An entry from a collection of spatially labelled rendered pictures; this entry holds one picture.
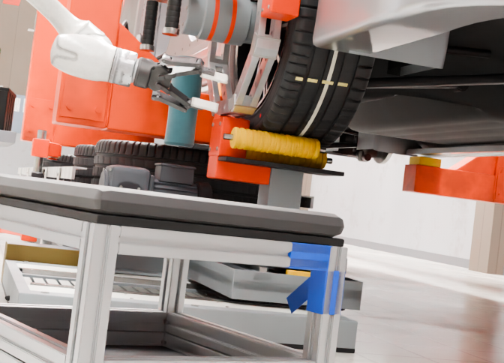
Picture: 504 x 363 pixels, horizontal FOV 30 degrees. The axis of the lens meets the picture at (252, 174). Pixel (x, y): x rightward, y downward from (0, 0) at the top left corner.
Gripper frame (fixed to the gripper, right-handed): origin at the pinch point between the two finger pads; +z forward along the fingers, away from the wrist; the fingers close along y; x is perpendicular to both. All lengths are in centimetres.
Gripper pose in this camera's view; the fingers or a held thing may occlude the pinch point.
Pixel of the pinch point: (213, 91)
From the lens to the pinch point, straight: 240.0
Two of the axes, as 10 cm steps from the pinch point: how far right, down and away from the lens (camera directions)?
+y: 2.8, -6.9, -6.7
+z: 9.6, 2.4, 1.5
